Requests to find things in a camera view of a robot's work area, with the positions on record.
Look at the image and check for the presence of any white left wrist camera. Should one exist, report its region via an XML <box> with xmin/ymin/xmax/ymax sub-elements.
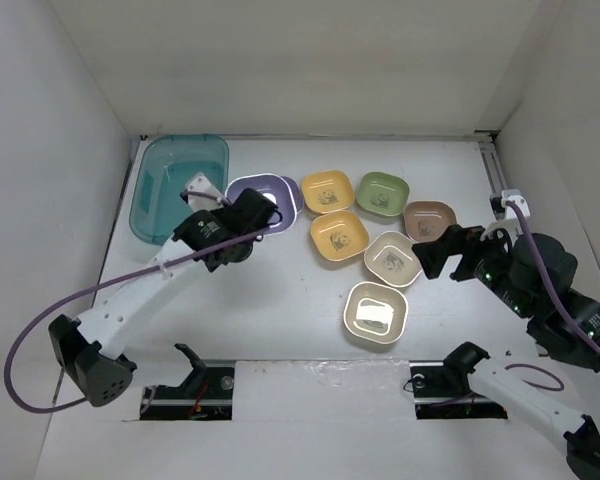
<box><xmin>181</xmin><ymin>172</ymin><xmax>224</xmax><ymax>212</ymax></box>

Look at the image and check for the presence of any cream panda plate lower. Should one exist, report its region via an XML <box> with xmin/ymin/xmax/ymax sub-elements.
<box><xmin>343</xmin><ymin>281</ymin><xmax>409</xmax><ymax>345</ymax></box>

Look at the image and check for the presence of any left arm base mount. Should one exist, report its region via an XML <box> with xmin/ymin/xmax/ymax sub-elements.
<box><xmin>139</xmin><ymin>343</ymin><xmax>236</xmax><ymax>421</ymax></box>

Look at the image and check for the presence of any teal transparent plastic bin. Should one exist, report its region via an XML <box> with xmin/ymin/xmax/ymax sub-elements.
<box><xmin>129</xmin><ymin>134</ymin><xmax>229</xmax><ymax>246</ymax></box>

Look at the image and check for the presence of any yellow panda plate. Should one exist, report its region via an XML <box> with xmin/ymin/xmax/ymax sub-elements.
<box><xmin>310</xmin><ymin>210</ymin><xmax>370</xmax><ymax>262</ymax></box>
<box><xmin>301</xmin><ymin>170</ymin><xmax>355</xmax><ymax>215</ymax></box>

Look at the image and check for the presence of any purple panda plate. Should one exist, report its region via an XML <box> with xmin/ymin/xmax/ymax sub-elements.
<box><xmin>225</xmin><ymin>173</ymin><xmax>297</xmax><ymax>235</ymax></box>
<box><xmin>283</xmin><ymin>176</ymin><xmax>305</xmax><ymax>215</ymax></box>

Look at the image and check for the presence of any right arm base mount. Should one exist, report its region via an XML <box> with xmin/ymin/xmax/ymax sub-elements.
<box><xmin>403</xmin><ymin>360</ymin><xmax>508</xmax><ymax>420</ymax></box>

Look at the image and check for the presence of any green panda plate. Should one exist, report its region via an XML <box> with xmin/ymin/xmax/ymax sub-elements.
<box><xmin>356</xmin><ymin>171</ymin><xmax>410</xmax><ymax>217</ymax></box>

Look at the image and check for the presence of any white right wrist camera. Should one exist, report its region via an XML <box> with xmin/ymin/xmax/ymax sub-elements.
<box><xmin>490</xmin><ymin>189</ymin><xmax>531</xmax><ymax>221</ymax></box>

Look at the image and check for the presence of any beige panda plate upper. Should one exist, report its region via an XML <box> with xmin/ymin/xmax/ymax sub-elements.
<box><xmin>364</xmin><ymin>231</ymin><xmax>423</xmax><ymax>288</ymax></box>

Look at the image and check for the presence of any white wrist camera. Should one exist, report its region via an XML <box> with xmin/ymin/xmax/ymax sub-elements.
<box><xmin>181</xmin><ymin>172</ymin><xmax>224</xmax><ymax>212</ymax></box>
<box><xmin>490</xmin><ymin>189</ymin><xmax>531</xmax><ymax>221</ymax></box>

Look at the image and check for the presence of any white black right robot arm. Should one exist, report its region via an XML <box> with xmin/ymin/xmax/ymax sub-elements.
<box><xmin>408</xmin><ymin>225</ymin><xmax>600</xmax><ymax>479</ymax></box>

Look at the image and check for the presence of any brown panda plate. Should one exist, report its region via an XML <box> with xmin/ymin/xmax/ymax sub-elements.
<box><xmin>403</xmin><ymin>201</ymin><xmax>457</xmax><ymax>243</ymax></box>

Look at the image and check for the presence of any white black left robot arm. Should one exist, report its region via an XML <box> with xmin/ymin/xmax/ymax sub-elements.
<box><xmin>48</xmin><ymin>188</ymin><xmax>283</xmax><ymax>407</ymax></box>

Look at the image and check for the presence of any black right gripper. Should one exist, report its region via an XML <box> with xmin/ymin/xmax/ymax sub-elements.
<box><xmin>411</xmin><ymin>216</ymin><xmax>534</xmax><ymax>317</ymax></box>

